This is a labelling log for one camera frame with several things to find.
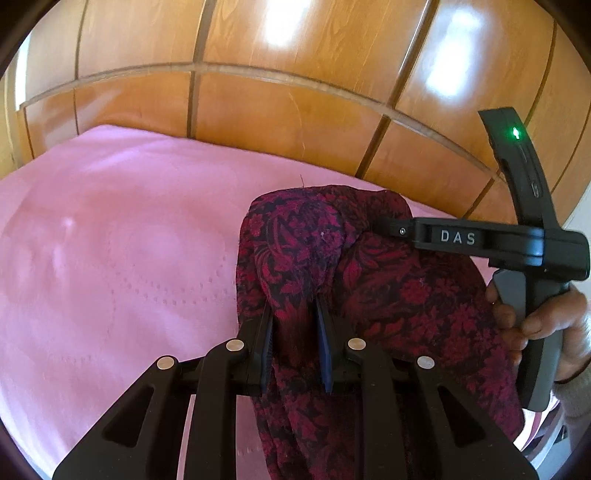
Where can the dark red knit sweater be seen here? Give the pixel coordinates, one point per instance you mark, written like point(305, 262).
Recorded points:
point(388, 295)

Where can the person's right forearm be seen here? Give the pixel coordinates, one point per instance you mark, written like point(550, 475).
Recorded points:
point(577, 406)

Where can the striped cloth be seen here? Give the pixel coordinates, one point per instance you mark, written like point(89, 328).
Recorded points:
point(547, 431)

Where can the wooden headboard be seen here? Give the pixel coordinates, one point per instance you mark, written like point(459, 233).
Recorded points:
point(295, 83)

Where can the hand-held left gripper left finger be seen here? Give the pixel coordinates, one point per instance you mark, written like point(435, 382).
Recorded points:
point(267, 344)

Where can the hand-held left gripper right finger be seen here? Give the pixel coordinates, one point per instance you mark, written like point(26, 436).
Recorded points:
point(324, 350)

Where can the pink blanket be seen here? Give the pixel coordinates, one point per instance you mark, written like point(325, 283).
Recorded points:
point(124, 258)

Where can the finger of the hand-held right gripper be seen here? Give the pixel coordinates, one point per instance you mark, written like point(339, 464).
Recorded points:
point(443, 237)

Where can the person's right hand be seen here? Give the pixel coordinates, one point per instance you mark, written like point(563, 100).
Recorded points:
point(549, 323)

